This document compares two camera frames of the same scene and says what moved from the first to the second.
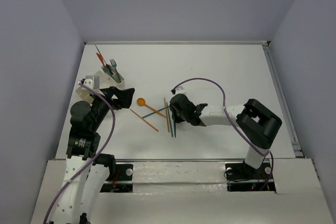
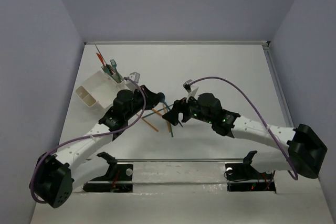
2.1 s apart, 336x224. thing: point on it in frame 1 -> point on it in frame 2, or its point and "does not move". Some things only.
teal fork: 106,70 does not move
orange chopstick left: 145,120 does not move
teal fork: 114,65 does not move
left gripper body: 112,97 -> 149,96
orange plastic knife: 101,59 does not move
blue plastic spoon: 171,124 -> 161,98
